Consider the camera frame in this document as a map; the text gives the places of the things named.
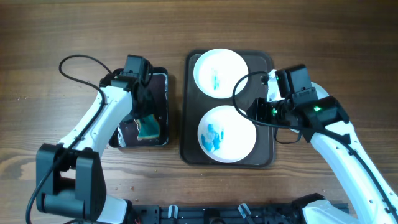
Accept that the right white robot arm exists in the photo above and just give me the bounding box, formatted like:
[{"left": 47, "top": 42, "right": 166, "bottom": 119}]
[{"left": 246, "top": 96, "right": 397, "bottom": 223}]

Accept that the white plate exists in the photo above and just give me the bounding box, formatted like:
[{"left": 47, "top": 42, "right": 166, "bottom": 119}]
[
  {"left": 193, "top": 49, "right": 249, "bottom": 99},
  {"left": 197, "top": 105, "right": 257, "bottom": 163},
  {"left": 267, "top": 68, "right": 330, "bottom": 134}
]

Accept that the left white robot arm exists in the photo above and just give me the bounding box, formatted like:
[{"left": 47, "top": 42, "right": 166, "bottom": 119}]
[{"left": 25, "top": 74, "right": 148, "bottom": 223}]

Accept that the green yellow sponge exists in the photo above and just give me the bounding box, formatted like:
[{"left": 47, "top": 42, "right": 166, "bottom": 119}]
[{"left": 136, "top": 114, "right": 160, "bottom": 140}]

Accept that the right black cable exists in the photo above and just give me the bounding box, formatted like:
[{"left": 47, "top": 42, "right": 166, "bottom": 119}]
[{"left": 232, "top": 71, "right": 398, "bottom": 218}]

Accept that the small black water tray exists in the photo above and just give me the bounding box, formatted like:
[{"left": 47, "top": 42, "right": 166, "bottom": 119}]
[{"left": 108, "top": 67, "right": 169, "bottom": 148}]

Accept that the large dark serving tray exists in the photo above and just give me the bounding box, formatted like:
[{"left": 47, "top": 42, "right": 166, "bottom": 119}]
[{"left": 180, "top": 49, "right": 275, "bottom": 169}]

